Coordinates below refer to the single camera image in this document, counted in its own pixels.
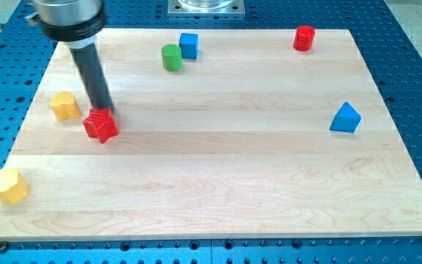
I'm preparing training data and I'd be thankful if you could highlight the red star block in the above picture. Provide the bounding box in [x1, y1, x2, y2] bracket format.
[82, 108, 119, 144]

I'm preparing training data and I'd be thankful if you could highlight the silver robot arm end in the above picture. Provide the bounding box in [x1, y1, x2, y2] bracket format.
[26, 0, 107, 49]

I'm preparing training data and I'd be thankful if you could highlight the blue triangle block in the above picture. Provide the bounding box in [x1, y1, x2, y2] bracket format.
[329, 102, 362, 133]

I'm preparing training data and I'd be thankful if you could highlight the red cylinder block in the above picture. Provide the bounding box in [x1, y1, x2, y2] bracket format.
[293, 25, 316, 52]

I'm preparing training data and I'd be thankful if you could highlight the yellow heart block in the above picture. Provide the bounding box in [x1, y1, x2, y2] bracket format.
[50, 92, 81, 121]

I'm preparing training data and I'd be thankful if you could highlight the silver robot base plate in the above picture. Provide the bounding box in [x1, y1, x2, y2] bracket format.
[168, 0, 245, 17]

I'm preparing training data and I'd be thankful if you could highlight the wooden board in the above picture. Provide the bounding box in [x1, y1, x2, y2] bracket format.
[0, 29, 422, 241]

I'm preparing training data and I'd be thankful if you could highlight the black pusher rod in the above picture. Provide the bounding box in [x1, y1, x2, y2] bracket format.
[70, 43, 115, 112]

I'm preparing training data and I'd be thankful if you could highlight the yellow hexagon block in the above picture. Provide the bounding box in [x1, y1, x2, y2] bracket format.
[0, 168, 29, 205]

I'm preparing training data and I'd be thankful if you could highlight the green cylinder block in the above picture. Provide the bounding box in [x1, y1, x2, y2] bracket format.
[161, 44, 182, 71]

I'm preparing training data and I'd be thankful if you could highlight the blue cube block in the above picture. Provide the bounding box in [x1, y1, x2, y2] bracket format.
[179, 33, 199, 59]

